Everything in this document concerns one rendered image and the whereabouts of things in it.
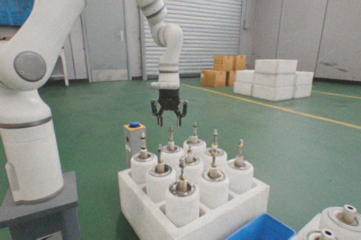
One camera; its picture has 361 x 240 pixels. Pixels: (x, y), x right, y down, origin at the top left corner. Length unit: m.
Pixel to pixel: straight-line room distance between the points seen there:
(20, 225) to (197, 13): 6.17
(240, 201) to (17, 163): 0.58
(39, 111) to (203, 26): 6.13
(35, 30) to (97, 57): 5.00
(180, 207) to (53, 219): 0.29
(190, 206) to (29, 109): 0.43
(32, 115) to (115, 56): 5.09
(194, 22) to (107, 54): 2.46
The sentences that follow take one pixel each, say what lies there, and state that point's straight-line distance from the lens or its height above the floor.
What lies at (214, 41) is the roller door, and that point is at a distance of 6.68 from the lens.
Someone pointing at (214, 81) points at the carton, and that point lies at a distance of 4.31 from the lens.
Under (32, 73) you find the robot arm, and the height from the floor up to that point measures 0.57.
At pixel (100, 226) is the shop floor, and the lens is 0.93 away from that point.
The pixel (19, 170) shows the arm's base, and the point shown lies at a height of 0.38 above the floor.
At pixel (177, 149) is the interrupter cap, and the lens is 0.85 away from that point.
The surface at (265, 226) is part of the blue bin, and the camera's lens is 0.82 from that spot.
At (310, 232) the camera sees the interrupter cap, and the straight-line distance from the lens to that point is 0.57.
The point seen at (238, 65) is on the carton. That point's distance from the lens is 4.63.
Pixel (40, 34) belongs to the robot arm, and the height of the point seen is 0.64.
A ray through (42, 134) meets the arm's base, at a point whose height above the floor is 0.45.
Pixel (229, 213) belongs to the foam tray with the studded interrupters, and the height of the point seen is 0.17.
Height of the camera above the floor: 0.61
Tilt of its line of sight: 17 degrees down
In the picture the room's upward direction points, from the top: straight up
